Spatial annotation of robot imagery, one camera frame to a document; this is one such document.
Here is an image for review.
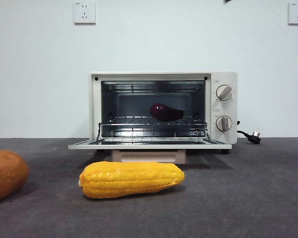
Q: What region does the orange-brown sweet potato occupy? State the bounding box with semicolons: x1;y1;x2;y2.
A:
0;150;30;204

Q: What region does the purple eggplant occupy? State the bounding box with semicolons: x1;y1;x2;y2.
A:
150;103;185;122

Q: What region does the beige round oven knob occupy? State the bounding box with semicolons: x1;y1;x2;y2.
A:
216;115;233;132
216;85;233;101

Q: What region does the yellow corn cob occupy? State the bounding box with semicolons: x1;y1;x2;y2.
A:
78;161;186;199

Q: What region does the white toaster oven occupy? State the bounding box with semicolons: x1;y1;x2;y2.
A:
90;71;238;156

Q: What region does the black power cable with plug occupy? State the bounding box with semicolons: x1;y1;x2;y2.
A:
236;120;262;145

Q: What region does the white glass oven door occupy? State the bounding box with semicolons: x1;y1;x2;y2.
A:
68;137;232;165

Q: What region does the metal wire oven rack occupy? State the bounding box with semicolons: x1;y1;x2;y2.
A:
98;116;209;132

